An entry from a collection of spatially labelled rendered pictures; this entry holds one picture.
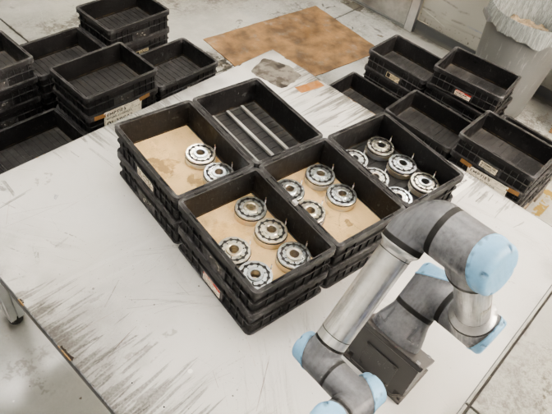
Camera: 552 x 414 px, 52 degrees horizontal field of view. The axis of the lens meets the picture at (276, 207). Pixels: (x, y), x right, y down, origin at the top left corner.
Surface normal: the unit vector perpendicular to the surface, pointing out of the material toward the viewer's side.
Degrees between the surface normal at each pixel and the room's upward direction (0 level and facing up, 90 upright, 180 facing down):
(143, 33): 90
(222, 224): 0
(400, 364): 90
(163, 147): 0
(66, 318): 0
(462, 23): 90
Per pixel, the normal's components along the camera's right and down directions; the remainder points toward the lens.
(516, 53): -0.44, 0.67
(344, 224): 0.13, -0.68
